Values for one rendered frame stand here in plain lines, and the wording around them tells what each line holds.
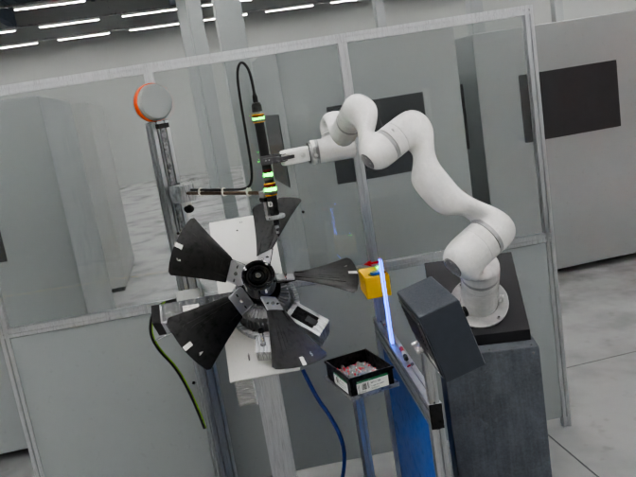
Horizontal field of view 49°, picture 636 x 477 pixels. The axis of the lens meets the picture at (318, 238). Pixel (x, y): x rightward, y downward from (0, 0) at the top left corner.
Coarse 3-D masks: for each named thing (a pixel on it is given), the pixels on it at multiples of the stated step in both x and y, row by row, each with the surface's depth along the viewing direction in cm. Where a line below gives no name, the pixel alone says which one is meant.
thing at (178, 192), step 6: (168, 186) 294; (174, 186) 290; (180, 186) 288; (186, 186) 290; (192, 186) 291; (174, 192) 291; (180, 192) 288; (174, 198) 292; (180, 198) 289; (186, 198) 290; (192, 198) 292
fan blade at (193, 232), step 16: (192, 224) 257; (176, 240) 258; (192, 240) 256; (208, 240) 255; (192, 256) 257; (208, 256) 255; (224, 256) 253; (176, 272) 259; (192, 272) 258; (208, 272) 256; (224, 272) 254
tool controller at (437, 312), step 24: (408, 288) 196; (432, 288) 188; (408, 312) 188; (432, 312) 173; (456, 312) 173; (432, 336) 174; (456, 336) 174; (432, 360) 182; (456, 360) 175; (480, 360) 176
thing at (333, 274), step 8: (328, 264) 260; (336, 264) 259; (344, 264) 258; (352, 264) 258; (296, 272) 255; (304, 272) 255; (312, 272) 254; (320, 272) 253; (328, 272) 253; (336, 272) 253; (344, 272) 253; (304, 280) 247; (312, 280) 247; (320, 280) 247; (328, 280) 247; (336, 280) 248; (344, 280) 248; (352, 280) 248; (344, 288) 244; (352, 288) 245
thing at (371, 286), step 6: (360, 270) 292; (366, 270) 290; (372, 270) 288; (384, 270) 286; (360, 276) 290; (366, 276) 279; (372, 276) 278; (378, 276) 278; (384, 276) 279; (360, 282) 294; (366, 282) 278; (372, 282) 278; (378, 282) 279; (366, 288) 279; (372, 288) 279; (378, 288) 279; (390, 288) 280; (366, 294) 280; (372, 294) 279; (378, 294) 280; (390, 294) 280
